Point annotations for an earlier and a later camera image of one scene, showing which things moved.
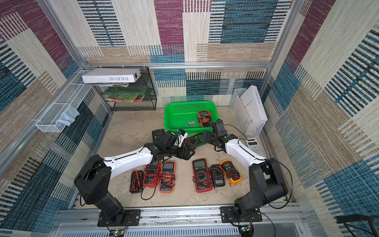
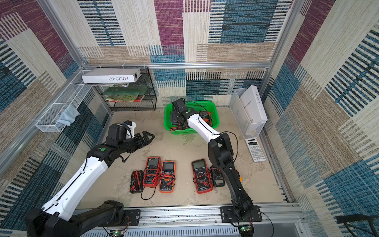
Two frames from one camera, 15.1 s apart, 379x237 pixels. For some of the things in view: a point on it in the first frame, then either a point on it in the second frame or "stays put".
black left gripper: x=187 y=155 to x=140 y=143
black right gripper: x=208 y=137 to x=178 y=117
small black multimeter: x=217 y=175 stays put
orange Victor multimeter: x=168 y=177 stays put
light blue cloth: x=67 y=117 stays put
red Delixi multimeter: x=151 y=175 stays put
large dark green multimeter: x=157 y=136 to x=180 y=126
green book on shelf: x=127 y=94 stays put
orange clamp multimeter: x=205 y=118 stays put
